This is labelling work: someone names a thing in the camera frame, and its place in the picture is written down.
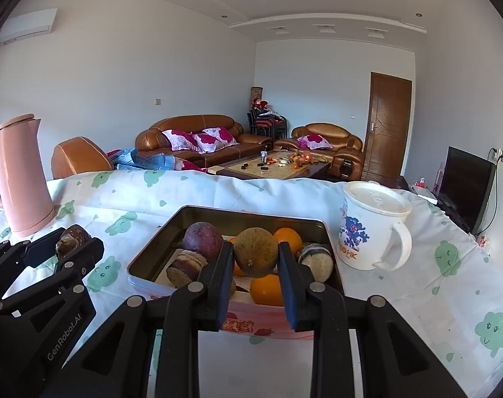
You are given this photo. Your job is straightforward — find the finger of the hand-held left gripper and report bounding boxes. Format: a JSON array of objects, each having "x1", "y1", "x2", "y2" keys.
[
  {"x1": 0, "y1": 238, "x2": 105, "y2": 316},
  {"x1": 0, "y1": 232, "x2": 62, "y2": 295}
]

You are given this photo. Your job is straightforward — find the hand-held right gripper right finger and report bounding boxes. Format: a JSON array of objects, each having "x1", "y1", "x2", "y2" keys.
[{"x1": 277, "y1": 241, "x2": 470, "y2": 398}]

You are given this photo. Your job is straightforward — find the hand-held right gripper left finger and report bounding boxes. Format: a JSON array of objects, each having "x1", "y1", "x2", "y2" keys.
[{"x1": 40, "y1": 240, "x2": 235, "y2": 398}]

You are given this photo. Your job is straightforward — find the orange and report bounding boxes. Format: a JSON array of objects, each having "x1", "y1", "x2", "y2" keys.
[
  {"x1": 273, "y1": 227, "x2": 304, "y2": 255},
  {"x1": 229, "y1": 237, "x2": 248, "y2": 278},
  {"x1": 250, "y1": 274, "x2": 285, "y2": 307}
]

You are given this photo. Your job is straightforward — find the small brown round fruit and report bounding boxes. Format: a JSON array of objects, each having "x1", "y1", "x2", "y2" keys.
[{"x1": 234, "y1": 227, "x2": 279, "y2": 278}]

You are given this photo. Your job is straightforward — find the purple passion fruit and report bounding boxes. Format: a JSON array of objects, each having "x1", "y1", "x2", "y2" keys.
[{"x1": 182, "y1": 222, "x2": 224, "y2": 263}]

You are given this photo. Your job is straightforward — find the pink metal tin box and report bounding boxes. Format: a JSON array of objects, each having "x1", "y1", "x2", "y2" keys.
[{"x1": 126, "y1": 205, "x2": 345, "y2": 336}]

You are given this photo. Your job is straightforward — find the white paper leaflet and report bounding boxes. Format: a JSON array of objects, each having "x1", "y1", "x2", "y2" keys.
[{"x1": 154, "y1": 248, "x2": 184, "y2": 287}]

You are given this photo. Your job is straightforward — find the pink electric kettle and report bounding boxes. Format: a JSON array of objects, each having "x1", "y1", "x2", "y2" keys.
[{"x1": 0, "y1": 113, "x2": 56, "y2": 235}]

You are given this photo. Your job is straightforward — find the white cartoon mug with lid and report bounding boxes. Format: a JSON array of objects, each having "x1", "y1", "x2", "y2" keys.
[{"x1": 336, "y1": 181, "x2": 413, "y2": 271}]

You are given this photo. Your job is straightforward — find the blue plaid blanket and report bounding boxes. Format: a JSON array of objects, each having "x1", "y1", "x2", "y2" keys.
[{"x1": 106, "y1": 148, "x2": 186, "y2": 170}]

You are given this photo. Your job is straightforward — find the wooden coffee table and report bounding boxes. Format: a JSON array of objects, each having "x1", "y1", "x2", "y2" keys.
[{"x1": 207, "y1": 149, "x2": 333, "y2": 181}]

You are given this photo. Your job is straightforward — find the pink floral cloth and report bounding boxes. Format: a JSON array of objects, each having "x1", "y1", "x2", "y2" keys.
[{"x1": 175, "y1": 158, "x2": 208, "y2": 173}]

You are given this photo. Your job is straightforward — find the pile of snacks and oranges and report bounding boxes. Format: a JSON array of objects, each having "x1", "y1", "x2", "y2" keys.
[{"x1": 287, "y1": 153, "x2": 331, "y2": 168}]

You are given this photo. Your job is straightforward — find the pink floral pillow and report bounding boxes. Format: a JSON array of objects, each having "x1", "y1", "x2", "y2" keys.
[
  {"x1": 192, "y1": 128, "x2": 240, "y2": 153},
  {"x1": 297, "y1": 134, "x2": 333, "y2": 150},
  {"x1": 161, "y1": 129, "x2": 202, "y2": 152}
]

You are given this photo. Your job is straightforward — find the brown leather armchair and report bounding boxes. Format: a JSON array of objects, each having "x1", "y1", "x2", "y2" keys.
[{"x1": 274, "y1": 123, "x2": 366, "y2": 181}]

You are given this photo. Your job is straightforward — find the brown leather three-seat sofa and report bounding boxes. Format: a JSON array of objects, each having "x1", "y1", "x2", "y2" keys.
[{"x1": 135, "y1": 114, "x2": 273, "y2": 168}]

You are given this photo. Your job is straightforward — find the stacked dark chairs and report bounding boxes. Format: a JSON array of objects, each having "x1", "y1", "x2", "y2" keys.
[{"x1": 247, "y1": 108, "x2": 287, "y2": 141}]

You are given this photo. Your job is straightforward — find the brown wooden door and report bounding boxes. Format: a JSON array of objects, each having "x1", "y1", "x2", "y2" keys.
[{"x1": 363, "y1": 72, "x2": 413, "y2": 177}]

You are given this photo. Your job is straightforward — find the black television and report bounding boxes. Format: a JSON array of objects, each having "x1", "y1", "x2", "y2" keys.
[{"x1": 438, "y1": 146, "x2": 496, "y2": 235}]

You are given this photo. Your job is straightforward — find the white air conditioner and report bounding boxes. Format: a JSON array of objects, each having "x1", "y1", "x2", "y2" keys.
[{"x1": 0, "y1": 10, "x2": 54, "y2": 44}]

